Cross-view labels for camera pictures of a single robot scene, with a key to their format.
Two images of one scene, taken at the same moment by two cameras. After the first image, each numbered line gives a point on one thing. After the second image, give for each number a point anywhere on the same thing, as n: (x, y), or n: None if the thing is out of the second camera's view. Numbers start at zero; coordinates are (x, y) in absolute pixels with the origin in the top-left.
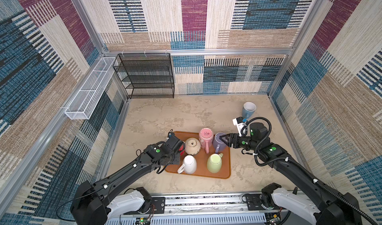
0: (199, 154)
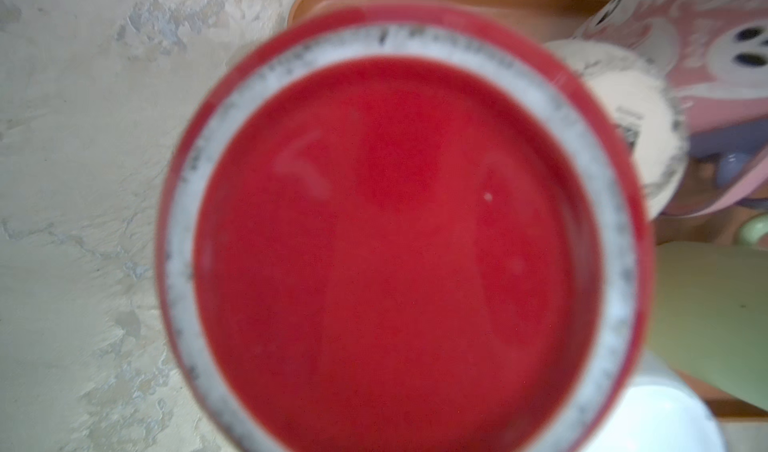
0: (559, 10)
